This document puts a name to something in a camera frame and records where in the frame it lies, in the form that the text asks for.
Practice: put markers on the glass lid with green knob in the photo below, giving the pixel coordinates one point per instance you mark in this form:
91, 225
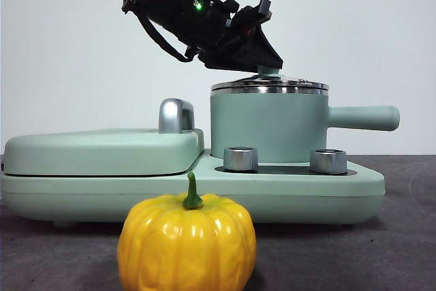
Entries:
293, 83

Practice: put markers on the silver control knob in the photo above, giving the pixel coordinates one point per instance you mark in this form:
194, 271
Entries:
327, 162
240, 159

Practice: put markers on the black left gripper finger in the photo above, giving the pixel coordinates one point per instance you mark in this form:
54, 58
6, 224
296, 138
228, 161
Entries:
253, 54

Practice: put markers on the yellow pumpkin with green stem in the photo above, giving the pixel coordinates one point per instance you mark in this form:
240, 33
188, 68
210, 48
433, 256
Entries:
187, 246

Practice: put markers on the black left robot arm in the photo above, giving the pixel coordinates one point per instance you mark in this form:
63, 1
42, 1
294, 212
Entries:
170, 1

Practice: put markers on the green hinged griddle cover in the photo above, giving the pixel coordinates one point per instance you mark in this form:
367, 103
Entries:
102, 153

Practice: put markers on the green breakfast machine base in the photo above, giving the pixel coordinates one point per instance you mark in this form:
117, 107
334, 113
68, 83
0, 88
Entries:
306, 195

